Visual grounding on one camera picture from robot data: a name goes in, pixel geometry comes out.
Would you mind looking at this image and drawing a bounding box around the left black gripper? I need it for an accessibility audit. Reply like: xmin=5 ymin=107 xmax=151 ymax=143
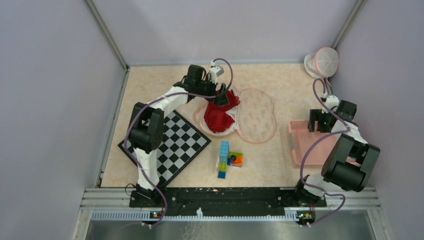
xmin=195 ymin=74 xmax=229 ymax=106

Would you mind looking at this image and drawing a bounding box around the red bra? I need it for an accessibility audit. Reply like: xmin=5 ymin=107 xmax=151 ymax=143
xmin=203 ymin=89 xmax=240 ymax=133

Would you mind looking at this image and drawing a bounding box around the pink plastic basket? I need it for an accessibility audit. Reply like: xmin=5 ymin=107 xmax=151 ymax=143
xmin=288 ymin=120 xmax=341 ymax=167

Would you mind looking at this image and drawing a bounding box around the white pink mesh laundry bag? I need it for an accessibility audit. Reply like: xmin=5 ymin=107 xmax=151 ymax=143
xmin=303 ymin=47 xmax=339 ymax=79

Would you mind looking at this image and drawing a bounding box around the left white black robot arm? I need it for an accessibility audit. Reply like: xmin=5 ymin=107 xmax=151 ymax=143
xmin=123 ymin=62 xmax=230 ymax=207

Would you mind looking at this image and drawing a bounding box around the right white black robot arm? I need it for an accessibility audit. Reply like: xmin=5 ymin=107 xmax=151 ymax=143
xmin=293 ymin=95 xmax=381 ymax=206

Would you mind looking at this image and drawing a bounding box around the colourful toy block stack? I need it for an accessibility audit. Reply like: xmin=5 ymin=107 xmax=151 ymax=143
xmin=216 ymin=141 xmax=244 ymax=179

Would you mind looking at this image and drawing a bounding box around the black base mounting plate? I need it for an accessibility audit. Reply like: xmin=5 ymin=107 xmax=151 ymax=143
xmin=129 ymin=187 xmax=327 ymax=218

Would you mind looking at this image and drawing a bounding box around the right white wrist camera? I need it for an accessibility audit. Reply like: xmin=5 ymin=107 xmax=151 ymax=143
xmin=321 ymin=94 xmax=340 ymax=111

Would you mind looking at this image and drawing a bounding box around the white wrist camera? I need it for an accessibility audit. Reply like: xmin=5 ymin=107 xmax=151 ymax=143
xmin=208 ymin=60 xmax=225 ymax=84
xmin=321 ymin=94 xmax=340 ymax=111

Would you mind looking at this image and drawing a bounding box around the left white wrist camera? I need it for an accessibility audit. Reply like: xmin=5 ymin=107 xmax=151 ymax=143
xmin=208 ymin=60 xmax=225 ymax=84

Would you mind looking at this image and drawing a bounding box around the aluminium frame rail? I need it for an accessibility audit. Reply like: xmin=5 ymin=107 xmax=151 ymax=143
xmin=80 ymin=187 xmax=381 ymax=223

